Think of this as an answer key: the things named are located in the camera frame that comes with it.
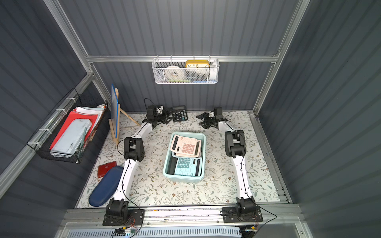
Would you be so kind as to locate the white wire wall basket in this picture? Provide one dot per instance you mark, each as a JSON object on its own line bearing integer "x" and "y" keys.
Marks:
{"x": 192, "y": 75}

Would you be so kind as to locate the white papers in basket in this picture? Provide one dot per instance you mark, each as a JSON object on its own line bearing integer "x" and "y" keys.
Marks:
{"x": 98, "y": 111}

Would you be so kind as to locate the red stapler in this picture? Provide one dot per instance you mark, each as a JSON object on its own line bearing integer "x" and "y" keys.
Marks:
{"x": 104, "y": 168}

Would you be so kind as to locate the navy blue case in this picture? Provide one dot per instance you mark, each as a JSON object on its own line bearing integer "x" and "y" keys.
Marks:
{"x": 106, "y": 187}

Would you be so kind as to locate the pink calculator back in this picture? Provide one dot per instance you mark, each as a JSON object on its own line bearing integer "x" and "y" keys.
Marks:
{"x": 185, "y": 146}

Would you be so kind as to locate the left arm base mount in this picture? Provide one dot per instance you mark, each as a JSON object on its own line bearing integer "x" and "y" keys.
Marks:
{"x": 123, "y": 217}

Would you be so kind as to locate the mint green storage box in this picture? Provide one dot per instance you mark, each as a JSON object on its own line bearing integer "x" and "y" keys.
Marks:
{"x": 198, "y": 136}

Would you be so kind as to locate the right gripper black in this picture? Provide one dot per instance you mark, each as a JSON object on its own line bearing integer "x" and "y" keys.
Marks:
{"x": 208, "y": 120}

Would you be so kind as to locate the black calculator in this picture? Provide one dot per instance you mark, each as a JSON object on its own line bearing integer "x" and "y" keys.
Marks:
{"x": 179, "y": 113}
{"x": 171, "y": 166}

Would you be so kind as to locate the white tape roll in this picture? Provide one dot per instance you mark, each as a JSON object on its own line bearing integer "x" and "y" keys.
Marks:
{"x": 174, "y": 72}

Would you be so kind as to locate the blue calculator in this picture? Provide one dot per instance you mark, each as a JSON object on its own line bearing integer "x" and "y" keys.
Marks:
{"x": 190, "y": 167}

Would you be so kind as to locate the floral table mat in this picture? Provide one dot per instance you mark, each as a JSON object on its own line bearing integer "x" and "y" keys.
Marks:
{"x": 151, "y": 188}

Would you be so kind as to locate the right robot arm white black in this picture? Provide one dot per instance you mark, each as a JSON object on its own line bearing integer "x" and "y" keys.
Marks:
{"x": 235, "y": 148}

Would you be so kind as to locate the wooden easel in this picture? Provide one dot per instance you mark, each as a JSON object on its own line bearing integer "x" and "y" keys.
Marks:
{"x": 110, "y": 123}

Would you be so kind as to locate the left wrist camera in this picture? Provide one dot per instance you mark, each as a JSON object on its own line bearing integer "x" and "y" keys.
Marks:
{"x": 153, "y": 111}

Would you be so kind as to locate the yellow clock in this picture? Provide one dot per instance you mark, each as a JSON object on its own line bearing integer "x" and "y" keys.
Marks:
{"x": 197, "y": 63}

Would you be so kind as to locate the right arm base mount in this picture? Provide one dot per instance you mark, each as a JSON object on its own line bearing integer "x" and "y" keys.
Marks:
{"x": 240, "y": 215}

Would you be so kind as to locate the black wire side basket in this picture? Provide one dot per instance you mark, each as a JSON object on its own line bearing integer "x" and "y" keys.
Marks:
{"x": 44, "y": 137}

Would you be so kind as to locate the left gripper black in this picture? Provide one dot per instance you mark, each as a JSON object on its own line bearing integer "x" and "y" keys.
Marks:
{"x": 162, "y": 118}

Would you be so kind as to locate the blue framed whiteboard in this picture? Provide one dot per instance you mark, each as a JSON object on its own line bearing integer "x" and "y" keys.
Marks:
{"x": 115, "y": 110}

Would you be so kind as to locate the red folder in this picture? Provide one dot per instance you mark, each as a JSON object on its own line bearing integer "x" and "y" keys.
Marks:
{"x": 73, "y": 116}

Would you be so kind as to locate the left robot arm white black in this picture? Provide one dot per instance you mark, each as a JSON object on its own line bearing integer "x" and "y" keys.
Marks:
{"x": 133, "y": 154}

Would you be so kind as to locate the small circuit board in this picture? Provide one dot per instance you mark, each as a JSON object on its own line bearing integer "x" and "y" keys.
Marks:
{"x": 124, "y": 232}

